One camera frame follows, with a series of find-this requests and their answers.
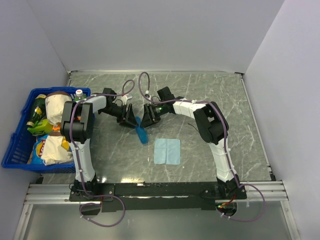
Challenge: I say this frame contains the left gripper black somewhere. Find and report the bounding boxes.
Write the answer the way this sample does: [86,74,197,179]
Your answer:
[99,103,139,129]

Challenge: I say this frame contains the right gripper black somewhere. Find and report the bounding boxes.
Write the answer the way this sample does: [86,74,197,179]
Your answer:
[139,102,167,129]

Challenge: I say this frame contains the blue translucent glasses case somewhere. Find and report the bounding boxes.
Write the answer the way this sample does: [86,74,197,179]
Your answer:
[135,116,148,145]

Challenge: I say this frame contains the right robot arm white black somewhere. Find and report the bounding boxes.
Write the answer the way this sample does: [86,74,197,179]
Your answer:
[141,86,239,199]

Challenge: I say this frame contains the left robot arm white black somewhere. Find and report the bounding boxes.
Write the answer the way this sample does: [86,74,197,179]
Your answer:
[60,88,138,201]

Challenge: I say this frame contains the light blue cleaning cloth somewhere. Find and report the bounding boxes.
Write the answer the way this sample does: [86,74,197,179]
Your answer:
[154,138,181,165]

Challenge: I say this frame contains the green bottle white cap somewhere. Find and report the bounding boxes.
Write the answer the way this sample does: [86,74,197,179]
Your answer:
[74,89,87,103]

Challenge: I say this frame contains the brown white paper bag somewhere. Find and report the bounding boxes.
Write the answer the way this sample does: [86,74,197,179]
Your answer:
[45,91,72,126]

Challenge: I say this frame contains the lime green snack pack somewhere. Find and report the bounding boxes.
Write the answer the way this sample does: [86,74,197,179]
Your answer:
[27,118,53,136]

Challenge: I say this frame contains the dark green glass bottle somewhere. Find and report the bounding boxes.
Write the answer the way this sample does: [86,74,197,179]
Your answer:
[26,94,47,128]

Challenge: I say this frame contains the blue yellow chips bag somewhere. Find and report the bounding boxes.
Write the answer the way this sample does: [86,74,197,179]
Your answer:
[27,134,48,165]

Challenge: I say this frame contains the blue plastic basket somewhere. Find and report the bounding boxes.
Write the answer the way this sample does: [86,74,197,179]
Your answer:
[1,86,77,174]

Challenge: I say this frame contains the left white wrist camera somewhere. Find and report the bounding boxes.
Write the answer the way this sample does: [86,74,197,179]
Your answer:
[120,93,133,105]

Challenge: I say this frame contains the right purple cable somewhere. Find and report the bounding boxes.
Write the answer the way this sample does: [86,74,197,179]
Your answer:
[138,71,267,223]

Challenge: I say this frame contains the purple cable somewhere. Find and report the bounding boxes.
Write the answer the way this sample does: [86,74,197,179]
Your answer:
[68,79,136,228]
[138,71,267,223]

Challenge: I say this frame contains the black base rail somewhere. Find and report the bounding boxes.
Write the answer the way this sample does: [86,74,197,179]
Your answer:
[69,181,247,213]

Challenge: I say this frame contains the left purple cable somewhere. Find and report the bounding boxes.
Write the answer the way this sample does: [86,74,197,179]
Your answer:
[68,79,136,228]

